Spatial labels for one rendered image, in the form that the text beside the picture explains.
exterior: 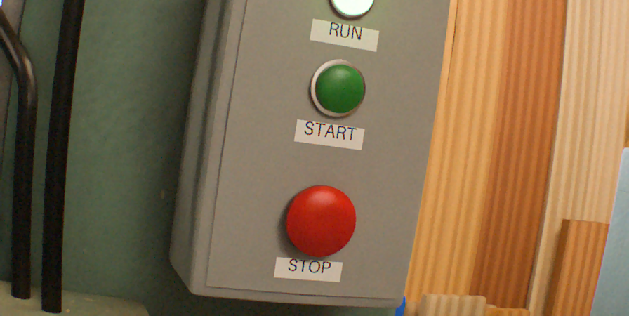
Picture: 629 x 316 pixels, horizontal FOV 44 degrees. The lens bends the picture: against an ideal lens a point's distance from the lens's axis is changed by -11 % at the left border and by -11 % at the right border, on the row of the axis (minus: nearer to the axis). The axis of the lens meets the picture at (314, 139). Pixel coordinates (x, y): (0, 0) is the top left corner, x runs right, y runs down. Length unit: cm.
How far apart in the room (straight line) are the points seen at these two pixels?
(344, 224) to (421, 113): 6
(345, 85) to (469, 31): 153
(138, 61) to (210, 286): 11
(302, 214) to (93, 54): 13
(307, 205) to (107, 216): 11
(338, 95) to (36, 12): 15
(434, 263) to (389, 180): 150
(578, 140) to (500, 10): 37
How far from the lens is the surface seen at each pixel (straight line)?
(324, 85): 35
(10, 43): 39
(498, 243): 196
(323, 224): 35
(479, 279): 196
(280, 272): 36
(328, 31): 35
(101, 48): 40
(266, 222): 35
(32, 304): 38
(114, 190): 40
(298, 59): 35
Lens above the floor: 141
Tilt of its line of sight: 3 degrees down
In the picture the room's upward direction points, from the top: 9 degrees clockwise
